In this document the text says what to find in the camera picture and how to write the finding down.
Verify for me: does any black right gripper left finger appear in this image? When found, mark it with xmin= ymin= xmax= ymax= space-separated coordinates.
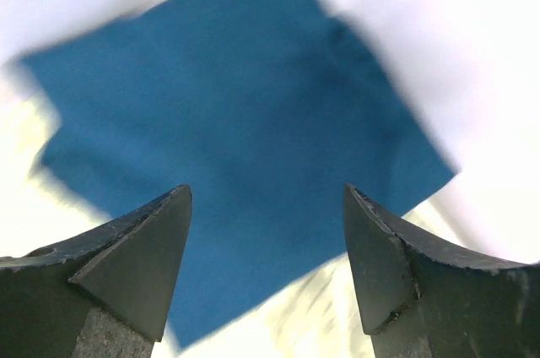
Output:
xmin=1 ymin=185 xmax=192 ymax=343

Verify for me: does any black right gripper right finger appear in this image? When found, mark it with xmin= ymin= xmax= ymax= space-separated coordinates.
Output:
xmin=343 ymin=185 xmax=539 ymax=335

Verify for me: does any blue t-shirt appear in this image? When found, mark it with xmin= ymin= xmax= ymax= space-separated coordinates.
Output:
xmin=23 ymin=0 xmax=452 ymax=344

